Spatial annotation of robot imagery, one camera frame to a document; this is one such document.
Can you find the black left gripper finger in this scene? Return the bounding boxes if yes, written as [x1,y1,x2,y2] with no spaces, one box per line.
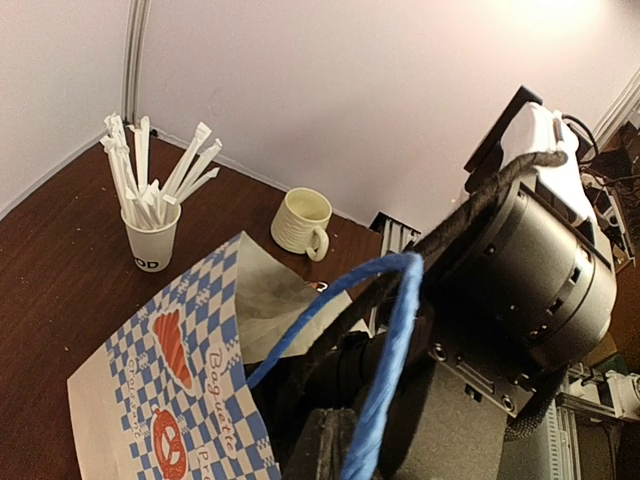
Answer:
[284,409,380,480]

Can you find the blue checkered paper bag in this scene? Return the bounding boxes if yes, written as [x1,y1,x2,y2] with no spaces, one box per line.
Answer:
[66,230,426,480]

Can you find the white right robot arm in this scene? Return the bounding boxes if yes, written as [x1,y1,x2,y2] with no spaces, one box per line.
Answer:
[248,87,616,479]

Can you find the red floral plate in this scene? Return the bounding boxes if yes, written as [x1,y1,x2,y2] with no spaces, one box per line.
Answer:
[309,281,328,292]

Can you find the cream ceramic mug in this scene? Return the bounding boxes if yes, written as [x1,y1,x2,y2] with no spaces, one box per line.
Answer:
[270,187,333,262]

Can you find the white cup holding straws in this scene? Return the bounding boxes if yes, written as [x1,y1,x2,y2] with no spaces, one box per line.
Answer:
[120,205,182,273]

